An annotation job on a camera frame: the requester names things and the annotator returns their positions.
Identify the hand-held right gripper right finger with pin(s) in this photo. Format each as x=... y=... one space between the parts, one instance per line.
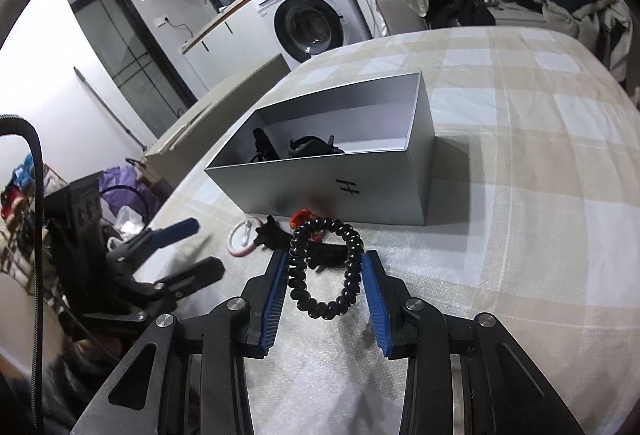
x=377 y=305

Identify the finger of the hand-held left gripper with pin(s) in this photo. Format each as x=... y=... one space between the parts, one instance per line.
x=175 y=230
x=195 y=275

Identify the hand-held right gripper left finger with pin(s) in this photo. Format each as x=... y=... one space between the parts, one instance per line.
x=272 y=305

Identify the small red hair clip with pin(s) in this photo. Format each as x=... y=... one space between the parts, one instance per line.
x=301 y=216

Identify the grey cardboard box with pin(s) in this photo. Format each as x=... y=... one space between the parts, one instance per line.
x=380 y=185

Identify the person's left hand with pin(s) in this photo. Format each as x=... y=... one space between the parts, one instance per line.
x=95 y=346

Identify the white plastic bag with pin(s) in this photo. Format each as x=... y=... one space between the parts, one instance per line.
x=130 y=222

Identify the purple bag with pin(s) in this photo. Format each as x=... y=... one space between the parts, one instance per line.
x=120 y=185

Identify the translucent foam sheet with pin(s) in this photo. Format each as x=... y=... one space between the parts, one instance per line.
x=440 y=275

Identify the shoe rack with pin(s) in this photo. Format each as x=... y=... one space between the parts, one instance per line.
x=15 y=215

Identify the beige chair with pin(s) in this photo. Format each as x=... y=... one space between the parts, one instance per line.
x=220 y=100

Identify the dark glass door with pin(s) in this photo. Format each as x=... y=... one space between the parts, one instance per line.
x=130 y=50

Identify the white laundry cabinet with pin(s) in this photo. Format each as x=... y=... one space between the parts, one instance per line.
x=235 y=45

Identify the checkered tablecloth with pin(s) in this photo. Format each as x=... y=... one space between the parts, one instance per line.
x=525 y=165

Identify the grey sofa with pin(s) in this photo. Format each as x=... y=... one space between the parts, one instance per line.
x=515 y=17

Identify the grey and white jacket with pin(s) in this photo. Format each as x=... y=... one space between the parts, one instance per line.
x=590 y=25

